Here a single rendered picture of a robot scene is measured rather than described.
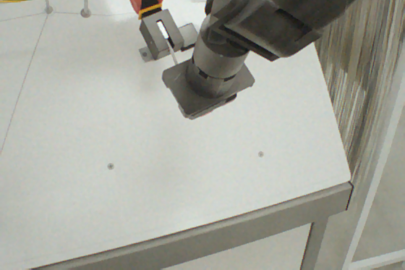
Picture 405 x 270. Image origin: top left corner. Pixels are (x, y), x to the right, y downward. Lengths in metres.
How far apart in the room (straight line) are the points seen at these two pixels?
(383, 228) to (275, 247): 1.15
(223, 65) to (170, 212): 0.29
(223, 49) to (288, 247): 0.55
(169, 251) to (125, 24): 0.37
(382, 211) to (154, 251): 1.51
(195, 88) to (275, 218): 0.30
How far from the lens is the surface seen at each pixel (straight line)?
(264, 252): 0.85
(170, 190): 0.65
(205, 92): 0.50
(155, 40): 0.60
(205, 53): 0.43
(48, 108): 0.66
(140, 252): 0.65
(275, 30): 0.38
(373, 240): 1.90
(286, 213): 0.72
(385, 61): 1.14
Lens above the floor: 1.36
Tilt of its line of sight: 34 degrees down
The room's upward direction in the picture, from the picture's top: straight up
